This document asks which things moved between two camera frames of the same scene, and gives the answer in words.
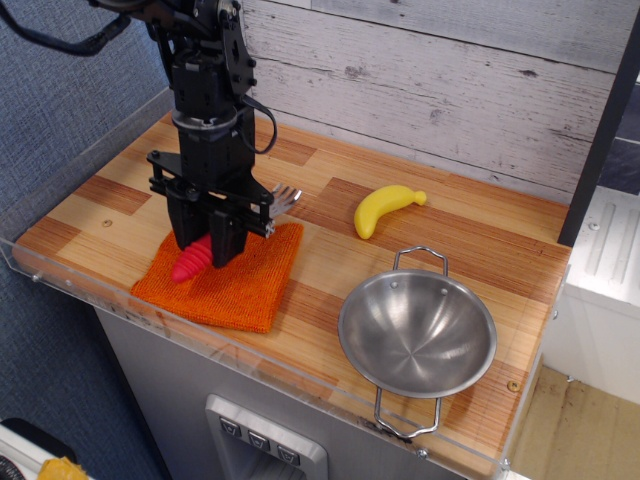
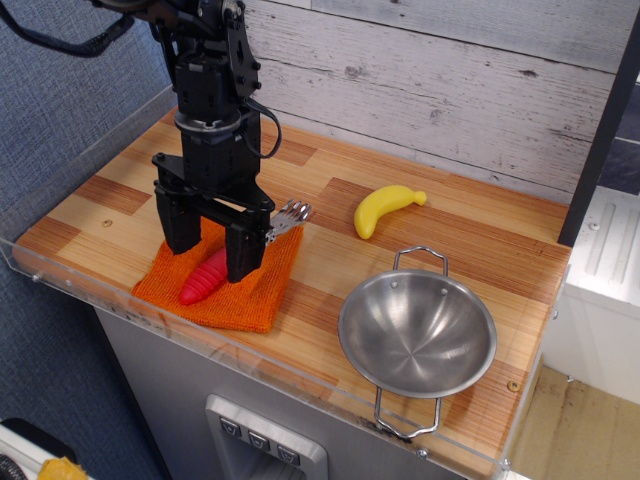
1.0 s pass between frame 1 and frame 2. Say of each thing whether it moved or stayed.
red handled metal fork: moved
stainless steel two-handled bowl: stayed
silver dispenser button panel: stayed
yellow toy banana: stayed
